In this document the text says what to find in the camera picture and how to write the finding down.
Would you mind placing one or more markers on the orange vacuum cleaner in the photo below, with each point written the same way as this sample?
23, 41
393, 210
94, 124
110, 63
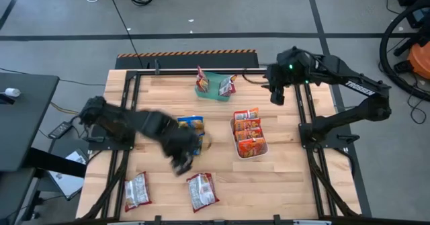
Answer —
421, 60

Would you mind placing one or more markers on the black desk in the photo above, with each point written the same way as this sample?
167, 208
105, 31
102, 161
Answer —
23, 124

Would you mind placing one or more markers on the white cylinder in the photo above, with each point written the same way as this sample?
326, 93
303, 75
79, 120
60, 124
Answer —
12, 92

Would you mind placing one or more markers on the black device blue screen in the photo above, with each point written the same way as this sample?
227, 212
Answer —
420, 16

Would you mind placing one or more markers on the black desk base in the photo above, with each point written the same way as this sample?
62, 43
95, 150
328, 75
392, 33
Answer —
13, 191

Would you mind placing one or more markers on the black metal table frame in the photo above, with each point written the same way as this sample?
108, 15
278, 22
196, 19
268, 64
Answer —
136, 84

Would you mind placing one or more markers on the blue snack bag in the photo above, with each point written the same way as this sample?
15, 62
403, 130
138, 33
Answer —
207, 141

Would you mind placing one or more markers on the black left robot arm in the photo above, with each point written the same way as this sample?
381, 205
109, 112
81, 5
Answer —
134, 124

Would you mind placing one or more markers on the white plastic bin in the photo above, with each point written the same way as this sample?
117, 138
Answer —
232, 131

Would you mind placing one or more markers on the black power adapter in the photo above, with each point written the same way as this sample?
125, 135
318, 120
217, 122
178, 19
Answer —
60, 130

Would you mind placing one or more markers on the small black desk device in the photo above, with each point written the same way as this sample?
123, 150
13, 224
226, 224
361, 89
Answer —
5, 99

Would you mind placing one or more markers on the black hazard-striped floor mat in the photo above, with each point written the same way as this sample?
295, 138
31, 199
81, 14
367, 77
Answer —
188, 61

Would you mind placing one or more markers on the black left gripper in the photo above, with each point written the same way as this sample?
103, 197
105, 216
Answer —
181, 146

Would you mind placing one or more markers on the black desk crossbar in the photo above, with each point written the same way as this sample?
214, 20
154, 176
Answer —
53, 161

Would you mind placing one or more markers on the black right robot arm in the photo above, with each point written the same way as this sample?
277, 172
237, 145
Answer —
356, 84

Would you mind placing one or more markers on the white paper sheet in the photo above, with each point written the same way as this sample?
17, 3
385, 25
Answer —
67, 181

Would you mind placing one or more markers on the teal plastic bin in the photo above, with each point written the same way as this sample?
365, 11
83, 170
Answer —
215, 90

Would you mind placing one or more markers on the silver aluminium bar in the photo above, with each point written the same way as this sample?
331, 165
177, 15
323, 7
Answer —
312, 222
126, 223

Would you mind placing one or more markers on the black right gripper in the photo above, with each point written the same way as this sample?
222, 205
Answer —
277, 75

